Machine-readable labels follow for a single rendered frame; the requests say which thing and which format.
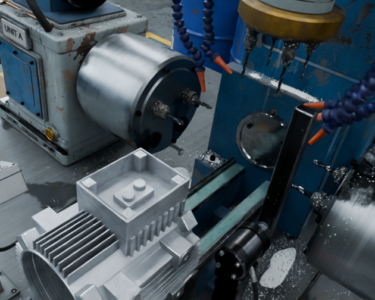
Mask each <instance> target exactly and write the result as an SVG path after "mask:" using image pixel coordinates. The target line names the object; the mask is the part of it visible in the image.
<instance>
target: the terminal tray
mask: <svg viewBox="0 0 375 300"><path fill-rule="evenodd" d="M138 152H143V155H138ZM176 177H180V178H181V181H177V180H176ZM87 180H91V181H92V183H91V184H90V185H87V184H86V181H87ZM189 182H190V179H188V178H187V177H185V176H184V175H182V174H181V173H179V172H178V171H176V170H175V169H173V168H171V167H170V166H169V165H167V164H166V163H164V162H162V161H161V160H159V159H158V158H156V157H155V156H153V155H152V154H150V153H149V152H147V151H145V150H144V149H142V148H139V149H137V150H135V151H133V152H131V153H129V154H127V155H126V156H124V157H122V158H120V159H119V160H117V161H114V162H112V163H111V164H109V165H107V166H105V167H103V168H101V169H100V170H98V171H96V172H94V173H92V174H90V175H88V176H86V177H85V178H83V179H81V180H79V181H77V182H76V189H77V203H78V207H79V212H80V211H82V210H84V211H85V213H86V212H88V213H89V215H91V214H92V216H93V218H95V217H96V219H97V222H98V221H100V220H101V224H102V226H103V225H105V227H106V231H107V230H108V229H110V232H111V235H113V234H115V241H117V240H118V239H119V240H120V250H121V251H122V253H123V254H124V256H125V257H127V256H128V255H129V256H130V257H133V255H134V251H135V250H136V251H137V252H139V251H140V246H141V245H143V246H147V241H148V240H149V241H150V242H152V241H153V240H154V236H156V237H158V236H159V235H160V231H162V232H165V228H166V226H168V227H171V223H172V222H174V223H177V217H178V215H180V214H183V212H184V210H185V203H186V200H187V196H188V189H189ZM126 210H129V211H131V214H130V215H125V214H124V212H125V211H126Z"/></svg>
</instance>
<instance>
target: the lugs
mask: <svg viewBox="0 0 375 300"><path fill-rule="evenodd" d="M197 224H198V223H197V221H196V219H195V217H194V215H193V213H192V211H191V210H187V211H184V212H183V214H180V215H178V217H177V225H178V227H179V229H180V231H181V232H189V231H190V230H192V229H193V228H194V227H195V226H196V225H197ZM38 236H40V234H39V232H38V230H37V228H32V229H29V230H27V231H25V232H23V233H22V234H20V235H18V236H17V237H16V238H17V240H18V242H19V244H20V246H21V247H22V249H23V250H24V249H29V248H30V247H31V246H33V244H32V240H33V239H35V238H37V237H38ZM27 291H28V293H29V295H30V297H31V298H32V300H35V297H34V296H33V294H32V292H31V290H30V288H29V289H28V290H27ZM74 297H75V299H76V300H103V298H102V296H101V294H100V293H99V291H98V289H97V287H96V285H94V284H87V285H85V286H84V287H82V288H81V289H80V290H79V291H77V292H76V293H75V294H74Z"/></svg>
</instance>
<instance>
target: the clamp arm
mask: <svg viewBox="0 0 375 300"><path fill-rule="evenodd" d="M317 116H318V111H316V110H314V109H312V108H309V107H307V106H305V105H302V104H299V105H298V106H297V107H295V108H294V111H293V114H292V117H291V120H290V123H289V126H288V128H287V132H286V135H285V138H284V141H283V144H282V147H281V150H280V153H279V156H278V159H277V162H276V165H275V168H274V171H273V174H272V177H271V180H270V183H269V186H268V189H267V193H266V195H265V198H264V202H263V204H262V207H261V211H260V214H259V216H258V220H257V223H256V224H257V225H259V224H260V225H259V226H261V227H263V226H264V225H265V226H266V227H265V228H264V230H265V232H266V231H267V230H268V232H267V234H268V236H269V238H270V237H271V236H272V235H273V233H274V230H275V228H276V224H277V222H278V219H279V217H280V214H281V211H282V209H283V206H284V204H285V201H286V198H287V196H288V193H289V190H290V187H291V185H292V182H293V179H294V177H295V174H296V171H297V169H298V166H299V163H300V161H301V158H302V156H303V153H304V151H305V147H306V145H307V142H308V140H309V137H310V134H311V132H312V129H313V127H314V124H315V121H316V119H317Z"/></svg>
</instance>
